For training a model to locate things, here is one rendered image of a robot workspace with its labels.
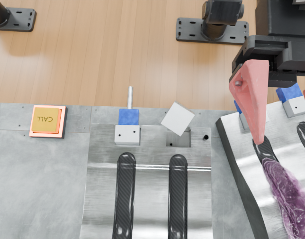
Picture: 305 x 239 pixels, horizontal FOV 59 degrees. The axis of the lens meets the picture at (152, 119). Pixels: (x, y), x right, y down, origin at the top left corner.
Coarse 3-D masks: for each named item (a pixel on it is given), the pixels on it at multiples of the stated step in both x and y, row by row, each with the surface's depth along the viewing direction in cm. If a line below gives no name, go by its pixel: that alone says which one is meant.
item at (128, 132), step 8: (128, 88) 61; (128, 96) 60; (128, 104) 59; (120, 112) 58; (128, 112) 58; (136, 112) 58; (120, 120) 58; (128, 120) 58; (136, 120) 58; (120, 128) 56; (128, 128) 56; (136, 128) 56; (120, 136) 55; (128, 136) 55; (136, 136) 55; (120, 144) 57; (128, 144) 57; (136, 144) 57
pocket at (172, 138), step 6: (168, 132) 61; (174, 132) 61; (186, 132) 61; (168, 138) 61; (174, 138) 61; (180, 138) 61; (186, 138) 61; (168, 144) 60; (174, 144) 60; (180, 144) 60; (186, 144) 60
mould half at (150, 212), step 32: (96, 128) 59; (160, 128) 58; (192, 128) 58; (96, 160) 57; (160, 160) 57; (192, 160) 57; (96, 192) 55; (160, 192) 55; (192, 192) 55; (96, 224) 54; (160, 224) 54; (192, 224) 54
